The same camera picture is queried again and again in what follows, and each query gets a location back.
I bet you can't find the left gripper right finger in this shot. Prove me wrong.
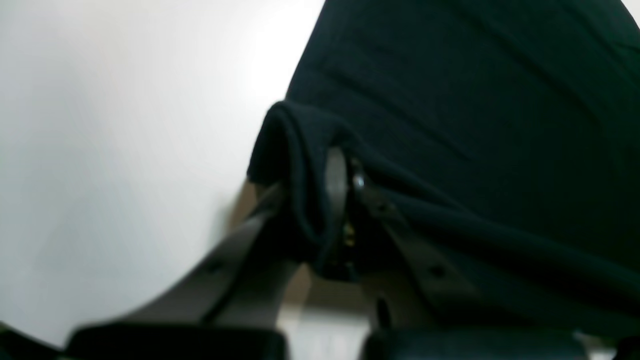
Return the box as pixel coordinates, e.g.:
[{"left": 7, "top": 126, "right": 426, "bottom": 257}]
[{"left": 325, "top": 147, "right": 501, "bottom": 330}]

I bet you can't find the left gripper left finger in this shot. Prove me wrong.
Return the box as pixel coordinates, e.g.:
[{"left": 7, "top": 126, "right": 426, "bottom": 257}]
[{"left": 119, "top": 184, "right": 301, "bottom": 331}]

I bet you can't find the black T-shirt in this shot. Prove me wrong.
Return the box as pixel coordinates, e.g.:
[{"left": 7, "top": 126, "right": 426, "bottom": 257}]
[{"left": 247, "top": 0, "right": 639, "bottom": 337}]

